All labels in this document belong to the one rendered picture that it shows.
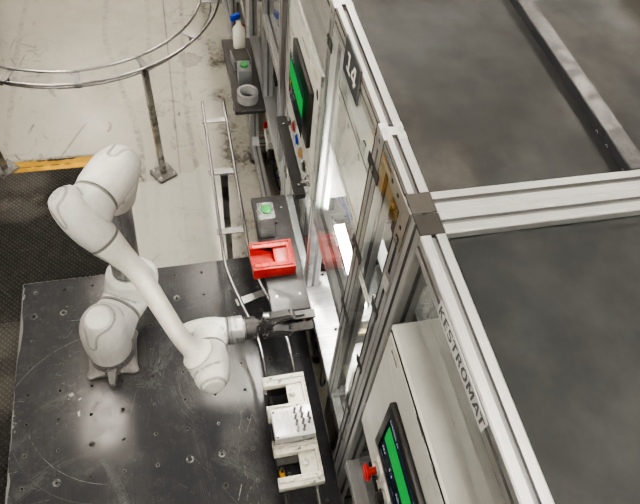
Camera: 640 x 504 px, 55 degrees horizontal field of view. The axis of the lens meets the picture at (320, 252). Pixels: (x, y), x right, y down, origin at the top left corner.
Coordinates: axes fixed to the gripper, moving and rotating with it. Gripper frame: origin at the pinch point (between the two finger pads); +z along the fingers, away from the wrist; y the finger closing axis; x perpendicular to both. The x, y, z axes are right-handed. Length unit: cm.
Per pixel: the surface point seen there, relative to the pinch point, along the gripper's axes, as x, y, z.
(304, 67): 38, 73, 3
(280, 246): 34.5, -4.5, -2.7
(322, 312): 7.2, -9.3, 8.0
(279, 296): 16.1, -9.3, -6.0
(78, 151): 194, -101, -99
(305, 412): -28.7, -7.4, -5.1
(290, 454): -38.9, -13.9, -11.4
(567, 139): -25, 101, 40
